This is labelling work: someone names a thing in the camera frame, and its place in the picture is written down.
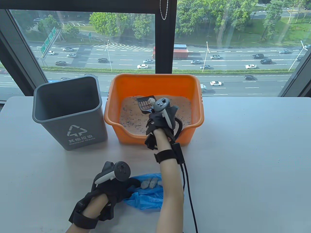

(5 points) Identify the black hand controller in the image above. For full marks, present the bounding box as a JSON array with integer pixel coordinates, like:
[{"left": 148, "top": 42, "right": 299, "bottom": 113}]
[
  {"left": 153, "top": 98, "right": 183, "bottom": 137},
  {"left": 94, "top": 161, "right": 131, "bottom": 187}
]

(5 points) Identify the person's left hand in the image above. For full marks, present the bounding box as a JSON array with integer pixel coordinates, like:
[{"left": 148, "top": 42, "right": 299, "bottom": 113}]
[{"left": 91, "top": 176, "right": 141, "bottom": 209}]

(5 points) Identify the orange plastic litter box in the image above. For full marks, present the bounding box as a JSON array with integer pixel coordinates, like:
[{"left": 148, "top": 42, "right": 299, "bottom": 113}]
[{"left": 104, "top": 74, "right": 204, "bottom": 146}]

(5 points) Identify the person's right forearm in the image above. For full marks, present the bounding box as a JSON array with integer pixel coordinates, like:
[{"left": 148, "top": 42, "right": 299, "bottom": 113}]
[{"left": 153, "top": 129, "right": 184, "bottom": 233}]

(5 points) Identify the black slotted litter scoop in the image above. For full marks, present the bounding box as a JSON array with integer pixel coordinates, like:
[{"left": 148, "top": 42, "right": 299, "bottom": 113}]
[{"left": 137, "top": 95, "right": 157, "bottom": 114}]

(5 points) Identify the metal bead chain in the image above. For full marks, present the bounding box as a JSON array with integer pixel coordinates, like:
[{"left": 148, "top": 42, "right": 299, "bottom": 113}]
[{"left": 160, "top": 0, "right": 169, "bottom": 20}]

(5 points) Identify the black cable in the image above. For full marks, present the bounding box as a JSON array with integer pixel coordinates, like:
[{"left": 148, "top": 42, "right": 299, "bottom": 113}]
[{"left": 181, "top": 163, "right": 198, "bottom": 233}]

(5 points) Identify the grey plastic trash bin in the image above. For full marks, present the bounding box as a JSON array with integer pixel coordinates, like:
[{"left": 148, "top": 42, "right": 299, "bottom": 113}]
[{"left": 32, "top": 75, "right": 108, "bottom": 151}]

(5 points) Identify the black left wrist strap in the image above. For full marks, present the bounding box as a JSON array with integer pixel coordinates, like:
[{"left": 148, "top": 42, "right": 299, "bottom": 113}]
[{"left": 69, "top": 192, "right": 102, "bottom": 230}]

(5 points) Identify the person's left forearm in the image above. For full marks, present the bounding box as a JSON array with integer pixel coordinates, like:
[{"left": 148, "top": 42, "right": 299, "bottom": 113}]
[{"left": 66, "top": 194, "right": 110, "bottom": 233}]

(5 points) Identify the black window frame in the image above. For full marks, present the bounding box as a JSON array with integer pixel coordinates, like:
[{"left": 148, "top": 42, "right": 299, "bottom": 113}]
[{"left": 0, "top": 0, "right": 311, "bottom": 101}]

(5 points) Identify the blue plastic bag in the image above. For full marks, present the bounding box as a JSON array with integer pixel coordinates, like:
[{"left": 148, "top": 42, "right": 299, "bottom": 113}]
[{"left": 123, "top": 173, "right": 185, "bottom": 210}]

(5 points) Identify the sandy cat litter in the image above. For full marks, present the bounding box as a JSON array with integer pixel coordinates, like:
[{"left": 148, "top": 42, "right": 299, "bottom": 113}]
[{"left": 119, "top": 95, "right": 192, "bottom": 136}]

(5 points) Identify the person's right hand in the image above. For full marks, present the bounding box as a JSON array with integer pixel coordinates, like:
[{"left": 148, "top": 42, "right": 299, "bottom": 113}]
[{"left": 145, "top": 106, "right": 179, "bottom": 151}]

